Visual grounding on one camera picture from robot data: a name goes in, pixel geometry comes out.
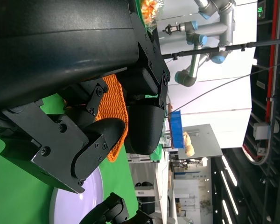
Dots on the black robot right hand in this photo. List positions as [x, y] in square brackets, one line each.
[114, 210]

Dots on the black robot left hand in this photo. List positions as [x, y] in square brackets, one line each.
[60, 46]

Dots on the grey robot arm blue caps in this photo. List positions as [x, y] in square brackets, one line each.
[210, 28]

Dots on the pale lavender plate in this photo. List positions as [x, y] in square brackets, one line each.
[74, 207]

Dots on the orange wicker basket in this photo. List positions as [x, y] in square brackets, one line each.
[112, 100]

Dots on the clear bag of orange snacks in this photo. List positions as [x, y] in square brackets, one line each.
[150, 11]

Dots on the green tablecloth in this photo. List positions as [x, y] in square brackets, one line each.
[14, 198]

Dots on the blue plastic bin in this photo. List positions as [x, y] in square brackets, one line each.
[177, 130]

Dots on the grey flat board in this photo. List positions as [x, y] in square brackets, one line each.
[207, 144]

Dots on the long black pole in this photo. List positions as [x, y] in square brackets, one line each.
[200, 51]

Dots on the white junction box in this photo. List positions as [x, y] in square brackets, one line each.
[261, 130]

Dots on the green exit sign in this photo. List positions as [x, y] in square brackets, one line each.
[261, 9]

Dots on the red ceiling pipe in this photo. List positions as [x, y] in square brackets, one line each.
[272, 46]

